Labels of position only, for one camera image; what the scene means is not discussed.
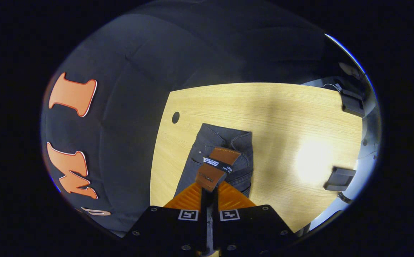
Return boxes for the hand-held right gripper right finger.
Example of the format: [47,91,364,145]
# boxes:
[212,180,299,256]

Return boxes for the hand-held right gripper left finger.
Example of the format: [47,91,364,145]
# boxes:
[123,180,209,256]

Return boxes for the dark grey jeans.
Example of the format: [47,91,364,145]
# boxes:
[173,123,254,200]

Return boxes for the black block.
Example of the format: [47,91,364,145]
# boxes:
[341,88,367,118]
[323,166,357,192]

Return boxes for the black backdrop cloth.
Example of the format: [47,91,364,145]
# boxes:
[41,0,366,238]

